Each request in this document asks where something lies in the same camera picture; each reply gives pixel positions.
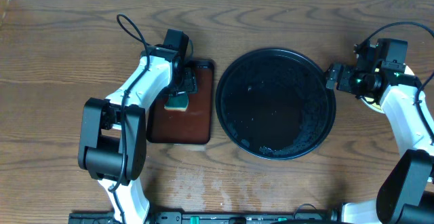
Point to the round black tray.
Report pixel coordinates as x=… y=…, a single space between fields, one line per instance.
x=274 y=104

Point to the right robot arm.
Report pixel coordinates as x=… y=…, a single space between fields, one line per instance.
x=402 y=198

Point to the green sponge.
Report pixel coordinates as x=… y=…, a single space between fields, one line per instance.
x=177 y=103

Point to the rectangular brown tray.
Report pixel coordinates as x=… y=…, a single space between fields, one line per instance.
x=190 y=127

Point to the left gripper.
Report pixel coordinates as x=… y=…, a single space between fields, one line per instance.
x=188 y=82

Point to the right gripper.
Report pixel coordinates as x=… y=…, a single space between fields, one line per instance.
x=344 y=83

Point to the yellow plate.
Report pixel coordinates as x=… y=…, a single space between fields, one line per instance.
x=369 y=102

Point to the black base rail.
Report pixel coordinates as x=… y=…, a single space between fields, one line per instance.
x=200 y=218

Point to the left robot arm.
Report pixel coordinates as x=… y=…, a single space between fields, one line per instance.
x=112 y=146

